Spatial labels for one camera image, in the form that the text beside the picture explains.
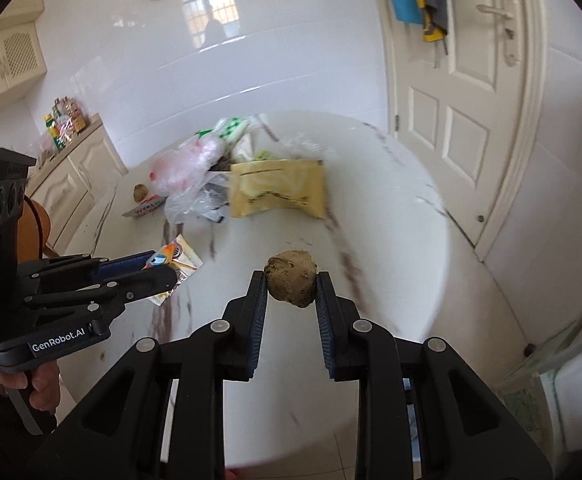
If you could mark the colourful snack packet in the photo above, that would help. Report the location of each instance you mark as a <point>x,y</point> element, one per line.
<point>181,258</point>

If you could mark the cream kitchen counter cabinet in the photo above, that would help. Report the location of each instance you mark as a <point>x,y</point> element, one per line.
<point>70,184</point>

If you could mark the brown paper ball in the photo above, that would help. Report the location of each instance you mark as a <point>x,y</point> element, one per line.
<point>140,193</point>

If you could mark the green checkered plastic bag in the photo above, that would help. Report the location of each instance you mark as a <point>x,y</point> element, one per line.
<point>228,141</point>

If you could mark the brown tissue ball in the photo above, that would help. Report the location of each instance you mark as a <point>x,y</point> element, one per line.
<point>291,277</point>

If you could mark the silver door handle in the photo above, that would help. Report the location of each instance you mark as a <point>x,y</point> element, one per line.
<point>508,13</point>

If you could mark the yellow paper pouch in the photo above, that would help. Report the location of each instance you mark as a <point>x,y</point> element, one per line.
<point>256,187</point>

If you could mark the white panel door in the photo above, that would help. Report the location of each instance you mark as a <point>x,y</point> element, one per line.
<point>467,116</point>

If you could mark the brown wooden chair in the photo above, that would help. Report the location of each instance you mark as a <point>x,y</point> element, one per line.
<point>34,229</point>

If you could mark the pink plastic bag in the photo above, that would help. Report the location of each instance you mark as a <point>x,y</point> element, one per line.
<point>179,170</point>

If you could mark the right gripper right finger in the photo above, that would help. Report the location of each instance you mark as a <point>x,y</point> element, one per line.
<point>353,347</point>

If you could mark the red label sauce bottle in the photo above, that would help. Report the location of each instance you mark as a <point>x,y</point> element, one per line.
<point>73,112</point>

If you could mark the red white snack wrapper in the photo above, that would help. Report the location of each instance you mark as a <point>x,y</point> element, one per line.
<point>147,206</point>

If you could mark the person left hand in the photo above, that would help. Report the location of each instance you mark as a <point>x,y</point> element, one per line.
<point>46,394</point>

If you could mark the green yellow bottle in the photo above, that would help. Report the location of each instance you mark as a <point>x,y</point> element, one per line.
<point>54,132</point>

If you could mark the round white marble table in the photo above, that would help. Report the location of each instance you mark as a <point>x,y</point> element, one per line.
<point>384,241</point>

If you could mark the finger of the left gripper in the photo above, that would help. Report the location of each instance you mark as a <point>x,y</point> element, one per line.
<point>118,292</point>
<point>109,269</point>

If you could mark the lattice door wall cabinet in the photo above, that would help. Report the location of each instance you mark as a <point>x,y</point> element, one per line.
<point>21,62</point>

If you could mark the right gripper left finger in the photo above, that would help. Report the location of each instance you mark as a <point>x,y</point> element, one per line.
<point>228,348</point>

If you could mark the white storage rack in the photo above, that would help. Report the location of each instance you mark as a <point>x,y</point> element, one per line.
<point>544,394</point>

